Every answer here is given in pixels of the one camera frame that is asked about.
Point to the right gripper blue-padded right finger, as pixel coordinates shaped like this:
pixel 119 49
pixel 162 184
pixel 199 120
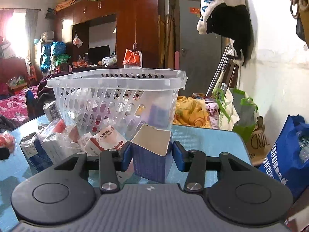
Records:
pixel 194 163

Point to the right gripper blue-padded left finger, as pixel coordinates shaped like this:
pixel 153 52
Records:
pixel 111 161

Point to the blue box with grey flap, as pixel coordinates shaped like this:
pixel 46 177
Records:
pixel 152 153

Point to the white red welcome box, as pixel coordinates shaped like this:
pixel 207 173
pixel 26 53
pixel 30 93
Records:
pixel 108 138

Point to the yellow orange blanket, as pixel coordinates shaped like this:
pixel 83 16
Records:
pixel 191 112

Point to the white wrapped box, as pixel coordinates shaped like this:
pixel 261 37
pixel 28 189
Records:
pixel 58 147

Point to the clear plastic basket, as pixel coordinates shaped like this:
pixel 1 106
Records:
pixel 123 98

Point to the green white tote bag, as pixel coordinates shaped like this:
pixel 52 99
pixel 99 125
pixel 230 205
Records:
pixel 237 112

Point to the blue shopping bag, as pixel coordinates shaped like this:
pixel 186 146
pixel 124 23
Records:
pixel 283 162

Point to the orange white plastic bag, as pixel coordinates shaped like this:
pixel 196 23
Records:
pixel 133 59

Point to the grey metal door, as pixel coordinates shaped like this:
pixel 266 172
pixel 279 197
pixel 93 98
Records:
pixel 197 55

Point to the black hanging garment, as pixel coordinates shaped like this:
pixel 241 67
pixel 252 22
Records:
pixel 233 23

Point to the dark red wooden wardrobe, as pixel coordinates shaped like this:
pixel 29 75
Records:
pixel 134 24

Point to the brown hanging bag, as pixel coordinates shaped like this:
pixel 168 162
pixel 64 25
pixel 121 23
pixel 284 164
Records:
pixel 303 11

